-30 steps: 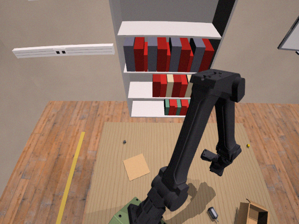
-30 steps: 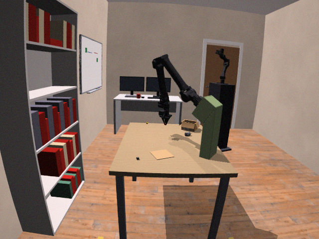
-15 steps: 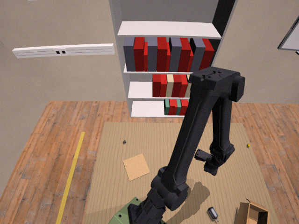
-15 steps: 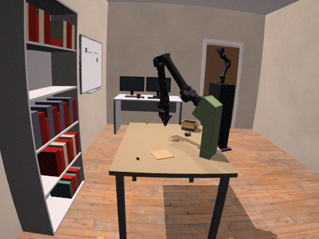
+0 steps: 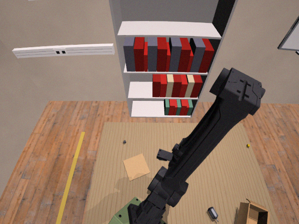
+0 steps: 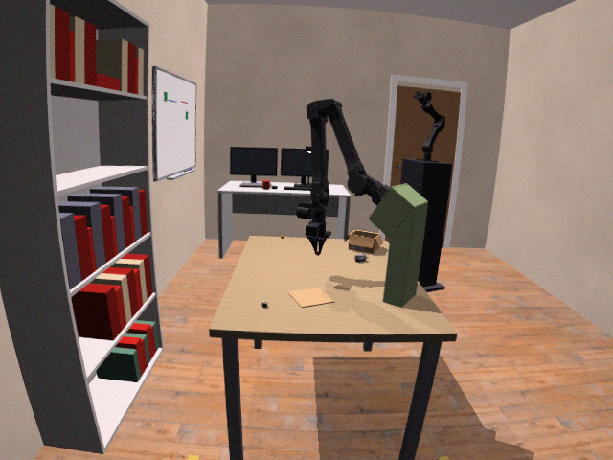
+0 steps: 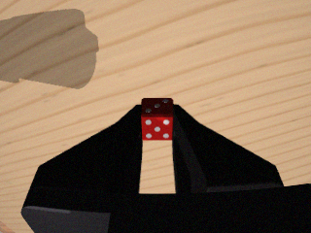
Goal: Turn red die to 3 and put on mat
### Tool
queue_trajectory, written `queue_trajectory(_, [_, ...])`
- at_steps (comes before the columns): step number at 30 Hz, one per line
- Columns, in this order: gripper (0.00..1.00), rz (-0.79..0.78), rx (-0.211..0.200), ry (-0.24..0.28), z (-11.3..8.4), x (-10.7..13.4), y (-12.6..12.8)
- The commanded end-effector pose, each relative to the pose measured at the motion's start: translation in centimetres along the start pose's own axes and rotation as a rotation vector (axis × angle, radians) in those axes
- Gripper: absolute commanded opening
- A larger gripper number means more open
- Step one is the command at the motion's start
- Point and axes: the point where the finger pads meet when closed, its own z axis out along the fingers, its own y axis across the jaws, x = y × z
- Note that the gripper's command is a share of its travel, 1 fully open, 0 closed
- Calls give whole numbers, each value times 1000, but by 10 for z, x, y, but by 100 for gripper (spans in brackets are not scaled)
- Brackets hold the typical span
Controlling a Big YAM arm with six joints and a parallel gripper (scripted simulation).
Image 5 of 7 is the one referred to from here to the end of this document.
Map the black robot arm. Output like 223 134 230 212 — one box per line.
128 68 265 224

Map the brown cardboard box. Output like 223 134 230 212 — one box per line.
237 199 270 224

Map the tan mat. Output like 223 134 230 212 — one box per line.
123 154 150 181

